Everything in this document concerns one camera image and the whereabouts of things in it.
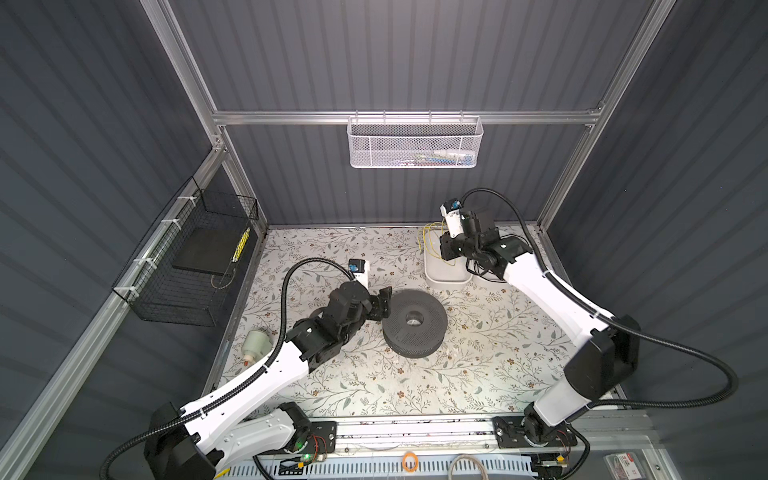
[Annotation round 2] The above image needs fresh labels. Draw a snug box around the white wire mesh basket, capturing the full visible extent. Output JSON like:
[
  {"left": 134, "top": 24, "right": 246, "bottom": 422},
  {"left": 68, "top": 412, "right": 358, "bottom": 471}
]
[{"left": 346, "top": 115, "right": 484, "bottom": 169}]

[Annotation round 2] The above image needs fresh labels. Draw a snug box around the black foam pad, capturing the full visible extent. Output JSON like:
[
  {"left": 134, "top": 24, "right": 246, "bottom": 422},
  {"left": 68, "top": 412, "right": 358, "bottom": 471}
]
[{"left": 172, "top": 228, "right": 245, "bottom": 276}]

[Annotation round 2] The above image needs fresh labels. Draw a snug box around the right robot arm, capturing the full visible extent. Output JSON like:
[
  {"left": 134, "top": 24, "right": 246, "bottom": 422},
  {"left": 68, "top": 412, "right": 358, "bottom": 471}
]
[{"left": 440, "top": 196, "right": 739, "bottom": 446}]

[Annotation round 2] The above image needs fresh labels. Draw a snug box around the yellow cable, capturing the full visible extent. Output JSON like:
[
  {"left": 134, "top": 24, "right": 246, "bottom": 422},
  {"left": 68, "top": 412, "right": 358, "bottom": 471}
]
[{"left": 417, "top": 220, "right": 448, "bottom": 265}]

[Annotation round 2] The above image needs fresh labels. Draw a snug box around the dark grey cable spool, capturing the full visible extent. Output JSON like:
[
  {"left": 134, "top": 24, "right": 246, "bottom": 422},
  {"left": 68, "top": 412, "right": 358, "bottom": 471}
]
[{"left": 381, "top": 289, "right": 448, "bottom": 359}]

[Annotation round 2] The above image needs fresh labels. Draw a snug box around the black wire basket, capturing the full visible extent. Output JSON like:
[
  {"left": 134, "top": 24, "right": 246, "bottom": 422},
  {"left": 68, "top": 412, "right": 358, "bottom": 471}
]
[{"left": 113, "top": 179, "right": 260, "bottom": 327}]

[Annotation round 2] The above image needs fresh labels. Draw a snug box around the left white tray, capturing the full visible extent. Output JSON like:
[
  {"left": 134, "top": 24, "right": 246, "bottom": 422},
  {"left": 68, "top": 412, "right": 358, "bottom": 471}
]
[{"left": 422, "top": 230, "right": 471, "bottom": 290}]

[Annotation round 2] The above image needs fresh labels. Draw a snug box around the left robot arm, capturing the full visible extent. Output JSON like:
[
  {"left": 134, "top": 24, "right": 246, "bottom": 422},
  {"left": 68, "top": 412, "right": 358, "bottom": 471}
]
[{"left": 99, "top": 259, "right": 393, "bottom": 479}]

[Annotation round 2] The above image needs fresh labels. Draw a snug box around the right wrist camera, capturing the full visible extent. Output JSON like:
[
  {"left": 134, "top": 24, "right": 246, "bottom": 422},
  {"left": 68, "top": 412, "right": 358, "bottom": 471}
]
[{"left": 440, "top": 199, "right": 464, "bottom": 238}]

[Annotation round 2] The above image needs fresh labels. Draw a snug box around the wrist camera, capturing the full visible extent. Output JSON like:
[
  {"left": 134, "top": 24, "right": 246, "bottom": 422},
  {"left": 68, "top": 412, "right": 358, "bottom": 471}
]
[
  {"left": 348, "top": 258, "right": 369, "bottom": 289},
  {"left": 440, "top": 199, "right": 464, "bottom": 238}
]

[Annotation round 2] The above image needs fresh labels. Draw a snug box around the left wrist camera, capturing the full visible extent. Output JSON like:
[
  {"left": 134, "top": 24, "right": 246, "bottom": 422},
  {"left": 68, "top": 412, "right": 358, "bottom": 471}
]
[{"left": 348, "top": 258, "right": 369, "bottom": 289}]

